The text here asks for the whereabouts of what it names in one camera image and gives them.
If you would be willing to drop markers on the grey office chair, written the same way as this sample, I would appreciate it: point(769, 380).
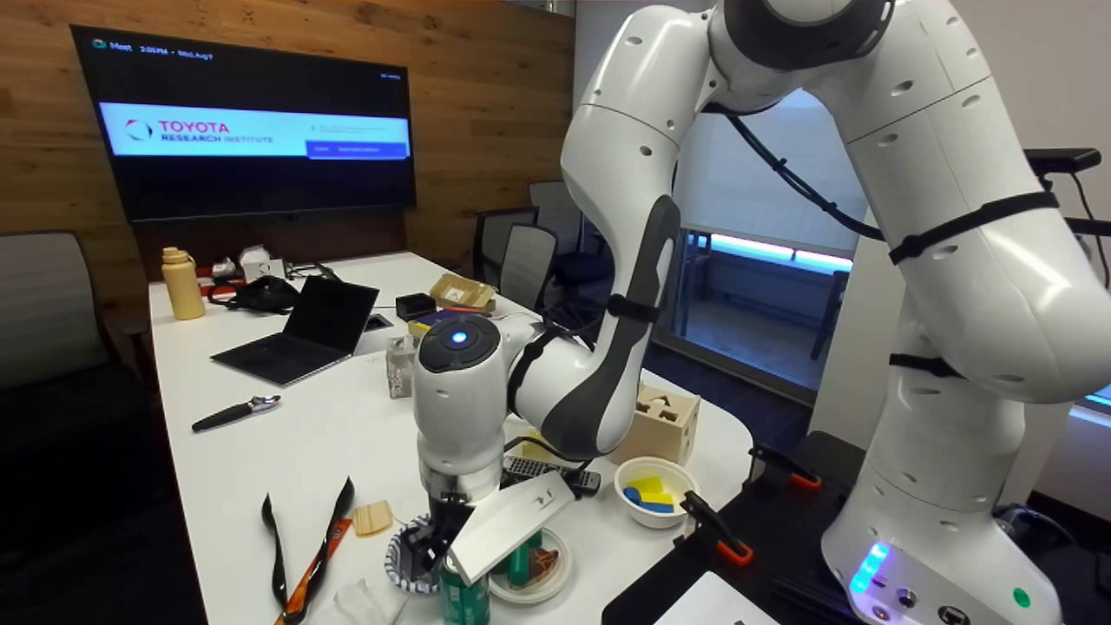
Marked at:
point(528, 264)

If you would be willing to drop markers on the small wooden block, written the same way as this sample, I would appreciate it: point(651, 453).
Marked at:
point(374, 520)

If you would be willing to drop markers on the yellow mustard bottle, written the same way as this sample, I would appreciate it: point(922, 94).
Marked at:
point(183, 282)

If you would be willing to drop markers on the white plate with toys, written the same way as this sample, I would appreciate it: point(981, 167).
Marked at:
point(532, 574)

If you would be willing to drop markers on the black marker pen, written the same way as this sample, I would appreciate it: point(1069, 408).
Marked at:
point(229, 415)

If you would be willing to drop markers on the wooden shape sorter box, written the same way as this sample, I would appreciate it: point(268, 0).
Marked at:
point(661, 425)

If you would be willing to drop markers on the cardboard box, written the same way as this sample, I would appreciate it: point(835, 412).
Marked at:
point(462, 293)

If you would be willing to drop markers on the white bowl with sponge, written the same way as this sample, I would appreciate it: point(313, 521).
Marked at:
point(651, 492)

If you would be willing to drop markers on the black remote control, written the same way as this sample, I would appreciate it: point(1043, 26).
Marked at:
point(581, 482)

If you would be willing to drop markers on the black orange clamp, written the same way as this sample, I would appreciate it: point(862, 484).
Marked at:
point(728, 547)

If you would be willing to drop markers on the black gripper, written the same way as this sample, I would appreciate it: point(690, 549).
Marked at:
point(442, 526)

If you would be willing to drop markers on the green Sprite can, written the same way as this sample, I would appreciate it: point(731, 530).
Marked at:
point(466, 603)

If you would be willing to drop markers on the wall-mounted television screen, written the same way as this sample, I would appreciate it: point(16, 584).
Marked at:
point(201, 129)

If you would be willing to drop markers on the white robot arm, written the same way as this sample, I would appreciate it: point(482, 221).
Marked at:
point(1000, 308)

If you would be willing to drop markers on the grey patterned tissue box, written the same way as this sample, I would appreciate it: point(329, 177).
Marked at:
point(400, 366)

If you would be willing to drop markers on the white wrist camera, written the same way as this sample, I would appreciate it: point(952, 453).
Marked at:
point(502, 521)

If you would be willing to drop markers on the black laptop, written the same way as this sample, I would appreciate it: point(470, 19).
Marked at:
point(319, 330)

